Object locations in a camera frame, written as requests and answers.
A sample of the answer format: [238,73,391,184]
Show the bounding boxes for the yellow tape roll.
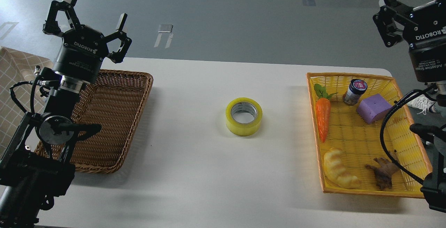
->
[225,97,263,136]

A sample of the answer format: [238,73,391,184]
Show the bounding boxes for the orange toy carrot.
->
[313,83,337,142]

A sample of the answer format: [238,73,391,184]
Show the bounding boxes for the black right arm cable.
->
[379,83,438,185]

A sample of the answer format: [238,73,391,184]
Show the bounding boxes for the white sneaker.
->
[407,96,440,115]

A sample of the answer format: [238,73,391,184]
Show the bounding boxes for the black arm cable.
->
[9,80,42,114]
[379,83,438,185]

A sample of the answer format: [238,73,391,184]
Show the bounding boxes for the brown wicker basket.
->
[34,69,154,174]

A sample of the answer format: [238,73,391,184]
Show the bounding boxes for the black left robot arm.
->
[1,0,132,228]

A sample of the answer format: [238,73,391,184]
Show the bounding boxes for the yellow wicker basket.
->
[306,73,432,198]

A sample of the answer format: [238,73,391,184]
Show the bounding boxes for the brown toy root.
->
[365,158,400,191]

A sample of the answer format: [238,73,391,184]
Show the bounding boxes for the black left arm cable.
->
[9,80,42,114]

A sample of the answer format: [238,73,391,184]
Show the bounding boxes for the small dark jar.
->
[343,79,368,106]

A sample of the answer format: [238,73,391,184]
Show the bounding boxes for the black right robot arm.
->
[373,0,446,212]

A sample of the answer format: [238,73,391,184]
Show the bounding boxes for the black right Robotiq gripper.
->
[372,0,446,83]

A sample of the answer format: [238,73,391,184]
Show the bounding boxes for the yellow toy croissant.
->
[322,147,361,189]

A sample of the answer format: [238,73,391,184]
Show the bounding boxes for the purple foam block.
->
[356,93,392,124]

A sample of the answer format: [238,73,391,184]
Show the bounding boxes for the beige checkered cloth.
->
[0,46,54,152]

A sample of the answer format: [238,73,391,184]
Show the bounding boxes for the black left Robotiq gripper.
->
[43,0,132,84]

